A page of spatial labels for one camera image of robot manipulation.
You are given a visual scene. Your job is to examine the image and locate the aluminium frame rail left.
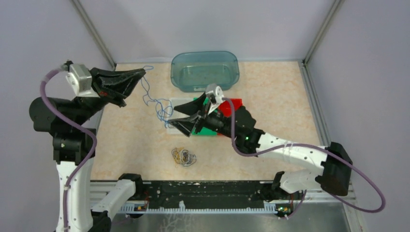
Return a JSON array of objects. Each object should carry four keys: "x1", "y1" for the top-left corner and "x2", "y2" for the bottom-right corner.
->
[{"x1": 70, "y1": 0, "x2": 117, "y2": 70}]

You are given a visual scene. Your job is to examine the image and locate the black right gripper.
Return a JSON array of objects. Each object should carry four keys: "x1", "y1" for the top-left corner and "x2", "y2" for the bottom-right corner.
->
[{"x1": 168, "y1": 93, "x2": 238, "y2": 140}]

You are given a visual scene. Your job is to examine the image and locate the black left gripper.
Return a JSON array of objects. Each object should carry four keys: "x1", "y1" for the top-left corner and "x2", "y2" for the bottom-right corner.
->
[{"x1": 72, "y1": 65, "x2": 146, "y2": 127}]

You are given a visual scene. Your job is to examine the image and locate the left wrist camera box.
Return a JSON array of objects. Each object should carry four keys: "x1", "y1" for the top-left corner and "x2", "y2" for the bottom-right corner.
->
[{"x1": 66, "y1": 63, "x2": 98, "y2": 97}]

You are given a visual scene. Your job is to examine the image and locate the green plastic bin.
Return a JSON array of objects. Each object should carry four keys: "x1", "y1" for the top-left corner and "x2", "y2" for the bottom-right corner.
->
[{"x1": 192, "y1": 98, "x2": 219, "y2": 136}]

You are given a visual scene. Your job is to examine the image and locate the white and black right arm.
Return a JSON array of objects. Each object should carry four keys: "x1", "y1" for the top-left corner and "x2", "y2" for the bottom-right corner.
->
[{"x1": 169, "y1": 94, "x2": 352, "y2": 199}]

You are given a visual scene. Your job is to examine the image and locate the teal transparent plastic tub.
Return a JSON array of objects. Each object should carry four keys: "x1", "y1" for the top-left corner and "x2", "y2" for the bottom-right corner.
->
[{"x1": 170, "y1": 51, "x2": 240, "y2": 92}]

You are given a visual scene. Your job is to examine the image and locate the aluminium frame rail right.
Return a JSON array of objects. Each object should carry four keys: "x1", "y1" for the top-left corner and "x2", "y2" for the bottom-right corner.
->
[{"x1": 298, "y1": 59, "x2": 368, "y2": 232}]

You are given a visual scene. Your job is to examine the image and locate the red plastic bin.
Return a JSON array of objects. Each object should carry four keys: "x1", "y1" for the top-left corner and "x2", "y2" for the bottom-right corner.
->
[{"x1": 218, "y1": 98, "x2": 243, "y2": 117}]

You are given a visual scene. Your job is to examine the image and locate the white plastic bin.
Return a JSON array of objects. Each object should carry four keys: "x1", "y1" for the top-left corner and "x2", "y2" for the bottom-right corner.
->
[{"x1": 166, "y1": 98, "x2": 194, "y2": 135}]

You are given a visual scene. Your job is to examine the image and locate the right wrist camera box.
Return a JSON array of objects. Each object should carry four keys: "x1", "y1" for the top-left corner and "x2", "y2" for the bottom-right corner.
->
[{"x1": 205, "y1": 83, "x2": 224, "y2": 104}]

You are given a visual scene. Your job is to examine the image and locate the blue thin cable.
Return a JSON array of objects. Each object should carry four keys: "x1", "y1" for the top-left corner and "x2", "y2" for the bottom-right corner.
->
[{"x1": 141, "y1": 65, "x2": 176, "y2": 126}]

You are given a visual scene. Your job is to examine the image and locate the aluminium frame rail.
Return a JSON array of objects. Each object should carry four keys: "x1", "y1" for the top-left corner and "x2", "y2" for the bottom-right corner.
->
[
  {"x1": 70, "y1": 0, "x2": 117, "y2": 70},
  {"x1": 298, "y1": 59, "x2": 368, "y2": 232}
]

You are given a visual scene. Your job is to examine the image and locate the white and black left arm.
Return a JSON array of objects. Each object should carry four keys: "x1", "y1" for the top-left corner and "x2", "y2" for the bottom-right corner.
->
[{"x1": 29, "y1": 61, "x2": 146, "y2": 232}]

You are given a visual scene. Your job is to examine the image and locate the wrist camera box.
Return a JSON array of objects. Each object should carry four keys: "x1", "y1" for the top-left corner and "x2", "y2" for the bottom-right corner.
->
[
  {"x1": 66, "y1": 63, "x2": 98, "y2": 97},
  {"x1": 205, "y1": 83, "x2": 224, "y2": 104}
]

